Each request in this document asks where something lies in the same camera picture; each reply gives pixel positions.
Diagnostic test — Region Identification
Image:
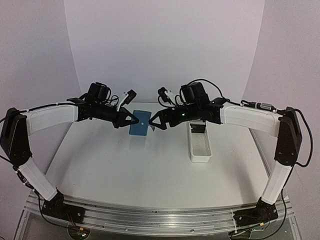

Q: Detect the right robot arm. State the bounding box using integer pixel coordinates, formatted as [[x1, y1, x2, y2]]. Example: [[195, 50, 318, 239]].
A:
[[148, 80, 302, 205]]

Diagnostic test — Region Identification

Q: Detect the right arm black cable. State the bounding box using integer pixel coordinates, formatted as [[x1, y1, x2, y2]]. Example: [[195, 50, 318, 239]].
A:
[[199, 79, 316, 168]]

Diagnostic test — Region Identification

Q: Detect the blue card holder wallet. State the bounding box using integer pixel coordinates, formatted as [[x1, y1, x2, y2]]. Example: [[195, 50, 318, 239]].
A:
[[129, 110, 152, 137]]

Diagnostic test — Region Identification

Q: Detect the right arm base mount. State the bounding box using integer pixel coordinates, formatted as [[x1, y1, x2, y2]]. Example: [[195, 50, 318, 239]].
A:
[[233, 197, 278, 227]]

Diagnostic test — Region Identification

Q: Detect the black VIP card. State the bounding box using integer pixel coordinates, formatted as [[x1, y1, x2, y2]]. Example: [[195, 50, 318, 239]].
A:
[[189, 120, 206, 134]]

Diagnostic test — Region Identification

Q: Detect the white plastic tray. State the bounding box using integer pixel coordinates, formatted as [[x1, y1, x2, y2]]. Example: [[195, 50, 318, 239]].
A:
[[187, 120, 212, 163]]

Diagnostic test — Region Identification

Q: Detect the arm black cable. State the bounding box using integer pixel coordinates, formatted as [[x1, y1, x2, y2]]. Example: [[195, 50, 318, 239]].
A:
[[36, 192, 73, 227], [199, 79, 316, 168]]

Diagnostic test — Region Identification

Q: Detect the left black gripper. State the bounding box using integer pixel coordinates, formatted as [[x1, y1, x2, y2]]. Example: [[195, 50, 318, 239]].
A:
[[94, 102, 139, 129]]

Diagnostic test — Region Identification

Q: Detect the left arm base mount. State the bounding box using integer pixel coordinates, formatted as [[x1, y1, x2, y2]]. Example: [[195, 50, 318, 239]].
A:
[[41, 190, 85, 224]]

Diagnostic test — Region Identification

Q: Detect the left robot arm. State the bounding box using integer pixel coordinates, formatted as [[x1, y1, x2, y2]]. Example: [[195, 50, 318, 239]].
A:
[[0, 82, 139, 218]]

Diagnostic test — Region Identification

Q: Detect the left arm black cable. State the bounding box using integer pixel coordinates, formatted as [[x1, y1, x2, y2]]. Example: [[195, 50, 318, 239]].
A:
[[36, 192, 73, 227]]

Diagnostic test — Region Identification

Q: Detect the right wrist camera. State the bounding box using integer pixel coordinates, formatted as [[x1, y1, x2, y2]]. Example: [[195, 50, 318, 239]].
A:
[[157, 87, 176, 106]]

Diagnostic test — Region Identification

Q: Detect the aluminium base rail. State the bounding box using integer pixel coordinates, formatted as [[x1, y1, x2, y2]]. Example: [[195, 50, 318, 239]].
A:
[[14, 193, 302, 240]]

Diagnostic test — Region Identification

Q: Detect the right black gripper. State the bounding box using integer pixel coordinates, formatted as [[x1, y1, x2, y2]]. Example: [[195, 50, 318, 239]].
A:
[[149, 101, 201, 130]]

